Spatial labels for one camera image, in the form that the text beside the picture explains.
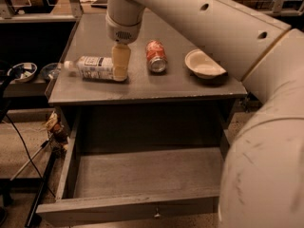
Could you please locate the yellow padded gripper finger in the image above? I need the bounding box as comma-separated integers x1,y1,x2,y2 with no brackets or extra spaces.
112,44,131,82

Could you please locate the clear plastic water bottle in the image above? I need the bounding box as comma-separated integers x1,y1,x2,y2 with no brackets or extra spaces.
64,56,127,82

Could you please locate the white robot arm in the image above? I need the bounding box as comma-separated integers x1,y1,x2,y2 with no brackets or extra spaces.
107,0,304,228

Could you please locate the open grey top drawer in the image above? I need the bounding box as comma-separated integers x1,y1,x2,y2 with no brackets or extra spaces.
37,113,223,226

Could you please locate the small drawer knob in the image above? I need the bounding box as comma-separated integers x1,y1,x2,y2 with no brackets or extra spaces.
154,207,161,219

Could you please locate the red soda can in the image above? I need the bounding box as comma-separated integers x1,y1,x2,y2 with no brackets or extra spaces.
145,40,167,73

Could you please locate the long grey shelf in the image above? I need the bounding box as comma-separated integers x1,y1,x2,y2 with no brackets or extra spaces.
0,12,246,105

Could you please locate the grey cabinet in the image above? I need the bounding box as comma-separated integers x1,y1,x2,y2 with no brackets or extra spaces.
49,12,246,151

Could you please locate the blue glass bowl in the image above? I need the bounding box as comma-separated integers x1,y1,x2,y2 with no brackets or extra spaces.
40,63,61,82

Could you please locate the white paper bowl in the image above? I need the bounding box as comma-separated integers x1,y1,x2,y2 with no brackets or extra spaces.
184,49,226,79

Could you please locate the blue white bowl with items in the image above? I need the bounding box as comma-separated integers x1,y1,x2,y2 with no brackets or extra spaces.
7,63,37,83

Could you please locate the small brown figurine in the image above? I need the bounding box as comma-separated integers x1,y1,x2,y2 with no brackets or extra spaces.
45,111,68,151

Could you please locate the black tripod stand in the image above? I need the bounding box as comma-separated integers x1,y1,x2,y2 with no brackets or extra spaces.
0,60,57,228

